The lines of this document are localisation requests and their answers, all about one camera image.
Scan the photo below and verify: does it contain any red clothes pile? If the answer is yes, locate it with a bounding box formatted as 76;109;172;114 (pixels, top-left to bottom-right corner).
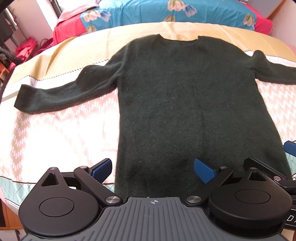
15;36;53;62

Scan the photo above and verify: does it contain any blue floral quilt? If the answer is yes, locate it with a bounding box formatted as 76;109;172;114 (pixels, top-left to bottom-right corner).
80;0;257;33

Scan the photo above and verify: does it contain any patterned yellow beige bedspread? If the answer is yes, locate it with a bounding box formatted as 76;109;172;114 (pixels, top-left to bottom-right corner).
1;22;295;212

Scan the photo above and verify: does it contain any dark green knit sweater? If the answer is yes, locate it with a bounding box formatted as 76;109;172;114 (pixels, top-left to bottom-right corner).
15;35;295;198

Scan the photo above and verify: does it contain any pink pillow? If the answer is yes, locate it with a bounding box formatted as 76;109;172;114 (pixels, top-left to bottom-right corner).
56;0;100;25

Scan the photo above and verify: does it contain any red bed sheet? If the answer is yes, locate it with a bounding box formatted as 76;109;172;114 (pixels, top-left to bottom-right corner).
53;1;273;45

